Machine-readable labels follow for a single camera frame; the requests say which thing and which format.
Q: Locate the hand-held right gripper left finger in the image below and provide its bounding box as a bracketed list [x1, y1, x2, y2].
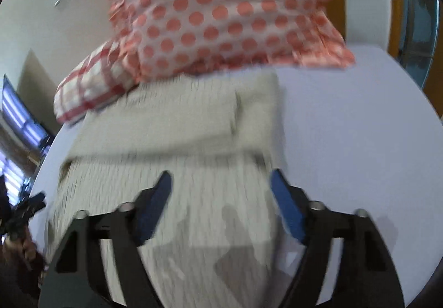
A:
[47, 170, 174, 308]

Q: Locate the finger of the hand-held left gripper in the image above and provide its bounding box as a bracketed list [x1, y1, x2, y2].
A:
[19, 192, 47, 219]

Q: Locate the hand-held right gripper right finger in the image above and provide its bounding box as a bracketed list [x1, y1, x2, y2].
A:
[269, 168, 397, 308]

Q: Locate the cream knit sweater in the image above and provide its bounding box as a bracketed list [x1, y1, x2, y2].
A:
[47, 71, 289, 308]

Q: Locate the person's left forearm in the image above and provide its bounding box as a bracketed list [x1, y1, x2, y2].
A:
[0, 246, 47, 300]

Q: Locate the person's left hand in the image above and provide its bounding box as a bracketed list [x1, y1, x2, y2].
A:
[3, 235, 39, 269]

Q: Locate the window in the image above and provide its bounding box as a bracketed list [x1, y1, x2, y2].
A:
[0, 74, 53, 206]

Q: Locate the lavender bed sheet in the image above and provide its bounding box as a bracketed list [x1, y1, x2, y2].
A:
[28, 45, 443, 308]

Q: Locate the red checked pillow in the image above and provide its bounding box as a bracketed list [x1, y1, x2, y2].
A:
[53, 41, 141, 126]

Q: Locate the pink polka dot pillow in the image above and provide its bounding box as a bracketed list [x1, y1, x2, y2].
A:
[92, 0, 356, 84]

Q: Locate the glass door pane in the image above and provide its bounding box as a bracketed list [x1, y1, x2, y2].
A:
[398, 0, 437, 89]

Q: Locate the wooden door frame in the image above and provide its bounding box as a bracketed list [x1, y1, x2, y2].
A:
[323, 0, 406, 57]

